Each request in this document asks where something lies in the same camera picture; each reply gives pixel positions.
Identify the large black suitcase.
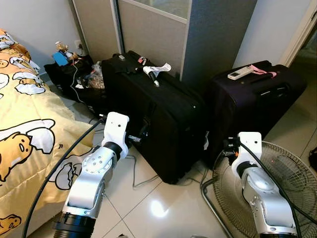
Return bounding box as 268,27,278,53
101,51,208,185

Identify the dark purple suitcase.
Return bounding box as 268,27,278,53
206,60,308,169

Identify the clear plastic bag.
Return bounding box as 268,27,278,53
84,62,106,90

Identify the white remote control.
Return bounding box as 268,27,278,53
227,66,254,80

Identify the white crumpled paper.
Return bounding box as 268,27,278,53
149,62,172,77

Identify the pink ribbon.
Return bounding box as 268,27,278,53
248,63,277,79

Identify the black device with antenna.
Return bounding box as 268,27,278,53
308,146,317,172

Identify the small black bag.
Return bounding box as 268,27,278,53
44,54,107,116

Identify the beige framed partition panel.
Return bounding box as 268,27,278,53
72,0,191,77

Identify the yellow cartoon egg blanket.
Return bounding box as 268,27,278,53
0,28,107,236

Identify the small blue box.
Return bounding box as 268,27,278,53
52,50,70,66

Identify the grey textured column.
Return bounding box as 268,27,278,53
180,0,258,85

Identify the tan toy figure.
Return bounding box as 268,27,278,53
54,42,80,62

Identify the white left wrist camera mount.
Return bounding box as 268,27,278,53
102,112,130,159

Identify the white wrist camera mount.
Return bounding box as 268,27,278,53
232,131,262,174
102,112,130,159

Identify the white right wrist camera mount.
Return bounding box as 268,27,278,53
232,131,262,174

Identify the thin grey floor cable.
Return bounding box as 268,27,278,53
124,154,209,189

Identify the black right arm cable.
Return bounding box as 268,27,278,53
238,141,317,238

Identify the white brush with black handle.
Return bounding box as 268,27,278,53
143,66,160,87

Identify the wire guard floor fan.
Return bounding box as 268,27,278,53
200,140,317,238

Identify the white wall socket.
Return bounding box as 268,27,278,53
73,40,85,55

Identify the white door frame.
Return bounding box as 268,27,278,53
277,0,317,67

